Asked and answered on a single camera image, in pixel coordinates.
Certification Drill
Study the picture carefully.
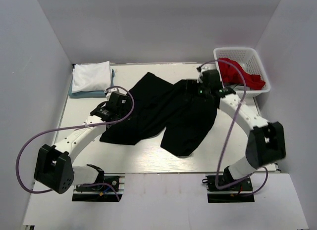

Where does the grey t shirt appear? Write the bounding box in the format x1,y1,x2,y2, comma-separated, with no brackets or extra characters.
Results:
229,84,253,91

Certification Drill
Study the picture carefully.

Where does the folded light blue t shirt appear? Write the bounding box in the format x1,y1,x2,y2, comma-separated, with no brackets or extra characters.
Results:
68,68,115,99

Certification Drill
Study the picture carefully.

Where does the black t shirt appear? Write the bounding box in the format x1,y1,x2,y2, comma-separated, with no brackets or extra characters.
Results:
100,72,217,157

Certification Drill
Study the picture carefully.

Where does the red t shirt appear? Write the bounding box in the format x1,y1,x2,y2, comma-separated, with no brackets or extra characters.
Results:
218,58,266,90

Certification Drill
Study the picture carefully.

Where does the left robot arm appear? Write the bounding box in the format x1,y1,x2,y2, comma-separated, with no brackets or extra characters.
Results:
34,92,134,194

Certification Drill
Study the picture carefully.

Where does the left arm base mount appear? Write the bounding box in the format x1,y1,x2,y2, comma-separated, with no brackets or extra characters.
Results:
72,174,125,203

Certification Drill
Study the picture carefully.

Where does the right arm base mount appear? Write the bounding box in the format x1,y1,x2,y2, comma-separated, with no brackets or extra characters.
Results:
202,175,255,204

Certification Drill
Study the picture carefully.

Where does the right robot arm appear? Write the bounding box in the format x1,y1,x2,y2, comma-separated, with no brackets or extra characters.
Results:
186,70,286,190

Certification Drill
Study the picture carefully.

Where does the white plastic basket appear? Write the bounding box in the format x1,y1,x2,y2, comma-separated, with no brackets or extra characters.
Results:
213,47,271,98

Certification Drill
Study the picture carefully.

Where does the folded white t shirt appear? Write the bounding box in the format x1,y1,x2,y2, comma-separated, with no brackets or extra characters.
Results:
72,61,112,93

